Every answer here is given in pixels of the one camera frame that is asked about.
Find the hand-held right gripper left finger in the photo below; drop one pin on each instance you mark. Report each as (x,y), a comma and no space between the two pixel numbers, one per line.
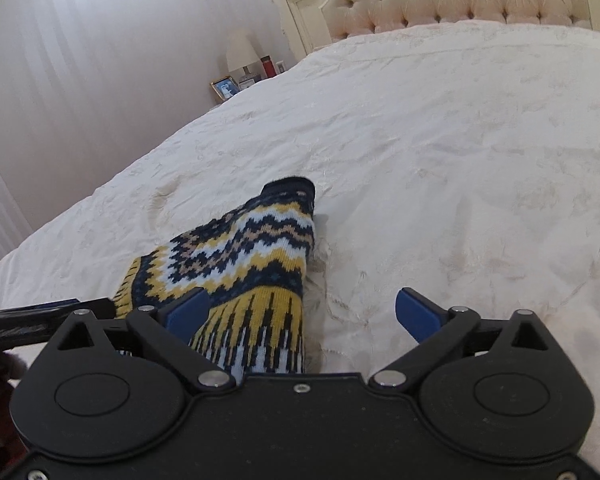
(187,311)

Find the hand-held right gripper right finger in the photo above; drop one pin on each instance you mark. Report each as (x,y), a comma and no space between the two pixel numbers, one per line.
(419,314)

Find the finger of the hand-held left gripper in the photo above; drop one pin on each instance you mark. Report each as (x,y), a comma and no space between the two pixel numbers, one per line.
(15,336)
(30,314)

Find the navy yellow patterned knit sweater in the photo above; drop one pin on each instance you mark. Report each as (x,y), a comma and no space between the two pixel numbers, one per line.
(250,255)

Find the white bedspread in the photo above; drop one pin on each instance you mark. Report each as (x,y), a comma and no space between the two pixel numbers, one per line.
(430,160)

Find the white sheer curtain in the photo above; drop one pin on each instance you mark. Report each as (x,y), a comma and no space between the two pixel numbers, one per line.
(105,85)

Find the small white container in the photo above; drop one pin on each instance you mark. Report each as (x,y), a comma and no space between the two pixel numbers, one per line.
(280,68)

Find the white table lamp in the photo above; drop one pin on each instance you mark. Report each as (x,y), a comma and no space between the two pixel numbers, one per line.
(240,50)

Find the gold picture frame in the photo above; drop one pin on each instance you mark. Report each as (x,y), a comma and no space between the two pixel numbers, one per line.
(225,89)

